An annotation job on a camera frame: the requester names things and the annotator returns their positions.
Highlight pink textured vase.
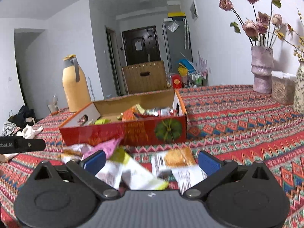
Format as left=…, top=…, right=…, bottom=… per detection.
left=251, top=46, right=274, bottom=94

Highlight yellow thermos jug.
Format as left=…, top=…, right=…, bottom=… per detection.
left=62, top=55, right=91, bottom=113

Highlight clear container of seeds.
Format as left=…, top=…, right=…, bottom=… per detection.
left=272, top=70, right=296, bottom=105

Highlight wall electrical panel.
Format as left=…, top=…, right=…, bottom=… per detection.
left=190, top=0, right=199, bottom=21

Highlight black folding chair with clothes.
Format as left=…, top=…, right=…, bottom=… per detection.
left=1, top=105, right=36, bottom=136

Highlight white green snack packet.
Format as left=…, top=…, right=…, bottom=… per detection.
left=95, top=147, right=169, bottom=190

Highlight white cotton gloves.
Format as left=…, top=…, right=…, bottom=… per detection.
left=16, top=125, right=43, bottom=139

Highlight dark front door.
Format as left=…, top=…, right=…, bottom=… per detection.
left=122, top=26, right=161, bottom=65

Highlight wooden chair back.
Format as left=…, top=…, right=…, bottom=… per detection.
left=122, top=61, right=167, bottom=94

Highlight glass cup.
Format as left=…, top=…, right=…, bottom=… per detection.
left=47, top=94, right=59, bottom=115

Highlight grey refrigerator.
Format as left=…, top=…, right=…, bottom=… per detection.
left=162, top=19, right=193, bottom=74

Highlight pink snack packet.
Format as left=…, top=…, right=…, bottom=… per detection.
left=82, top=137, right=123, bottom=160

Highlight red cardboard pumpkin box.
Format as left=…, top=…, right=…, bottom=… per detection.
left=59, top=89, right=187, bottom=146

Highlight yellow dried flower branches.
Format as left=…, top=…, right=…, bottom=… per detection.
left=271, top=14, right=303, bottom=62

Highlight floral narrow vase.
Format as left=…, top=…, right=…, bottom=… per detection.
left=293, top=61, right=304, bottom=114

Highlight dried pink roses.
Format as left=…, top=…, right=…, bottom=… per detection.
left=215, top=0, right=285, bottom=48

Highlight cracker snack packet white orange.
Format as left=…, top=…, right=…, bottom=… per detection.
left=151, top=148, right=207, bottom=194

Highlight patterned red tablecloth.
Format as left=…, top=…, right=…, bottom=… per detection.
left=1, top=85, right=303, bottom=227

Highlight wire storage rack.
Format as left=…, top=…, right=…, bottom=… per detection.
left=187, top=70, right=209, bottom=88

